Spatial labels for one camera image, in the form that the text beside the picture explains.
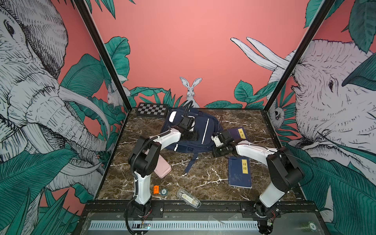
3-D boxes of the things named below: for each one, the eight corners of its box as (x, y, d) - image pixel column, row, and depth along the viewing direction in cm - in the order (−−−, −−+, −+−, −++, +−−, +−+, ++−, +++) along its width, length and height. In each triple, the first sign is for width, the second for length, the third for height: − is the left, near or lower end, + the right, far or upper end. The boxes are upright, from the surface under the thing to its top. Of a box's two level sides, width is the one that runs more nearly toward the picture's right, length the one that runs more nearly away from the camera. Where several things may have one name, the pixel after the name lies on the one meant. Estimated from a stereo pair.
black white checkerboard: (137, 117, 117) (135, 113, 114) (141, 106, 126) (139, 102, 122) (166, 117, 117) (165, 113, 114) (168, 106, 126) (167, 102, 122)
